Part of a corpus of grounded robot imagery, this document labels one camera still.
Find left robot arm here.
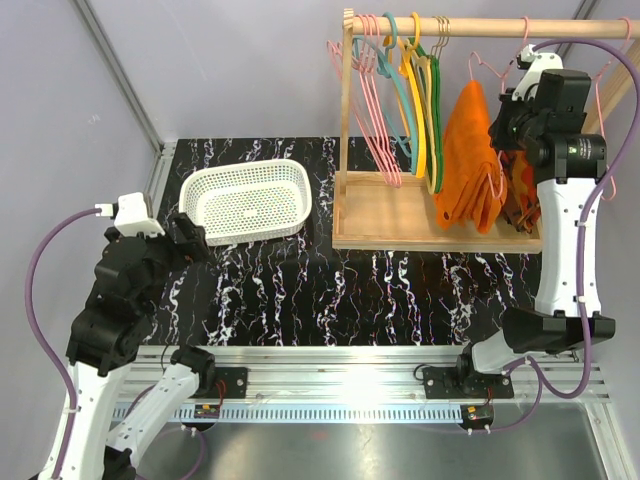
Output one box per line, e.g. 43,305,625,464
24,208,217,479

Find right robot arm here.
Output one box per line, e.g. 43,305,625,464
453,69,615,399

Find aluminium corner frame post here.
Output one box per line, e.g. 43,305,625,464
70,0,177,213

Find teal plastic hanger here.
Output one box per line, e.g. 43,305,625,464
351,15,416,172

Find green plastic hanger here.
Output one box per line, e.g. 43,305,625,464
411,44,444,194

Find camouflage orange trousers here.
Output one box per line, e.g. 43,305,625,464
502,150,541,234

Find yellow plastic hanger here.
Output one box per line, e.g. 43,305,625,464
399,12,428,179

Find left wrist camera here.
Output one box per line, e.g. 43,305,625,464
95,192,165,238

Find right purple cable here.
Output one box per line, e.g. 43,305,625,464
502,39,639,401

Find pink wire hangers bunch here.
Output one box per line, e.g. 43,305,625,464
326,8,402,191

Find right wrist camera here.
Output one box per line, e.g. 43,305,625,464
511,44,563,102

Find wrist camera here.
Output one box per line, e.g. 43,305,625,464
511,44,563,102
95,192,165,238

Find pink wire hanger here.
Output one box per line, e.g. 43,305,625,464
467,16,530,199
594,16,634,201

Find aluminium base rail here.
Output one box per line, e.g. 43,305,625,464
114,346,583,423

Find white perforated plastic basket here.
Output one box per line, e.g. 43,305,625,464
178,159,312,246

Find wooden clothes rack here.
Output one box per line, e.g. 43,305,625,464
332,9,639,254

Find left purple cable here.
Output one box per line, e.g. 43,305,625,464
24,207,109,480

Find purple cable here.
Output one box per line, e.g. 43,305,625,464
24,207,109,480
502,39,639,401

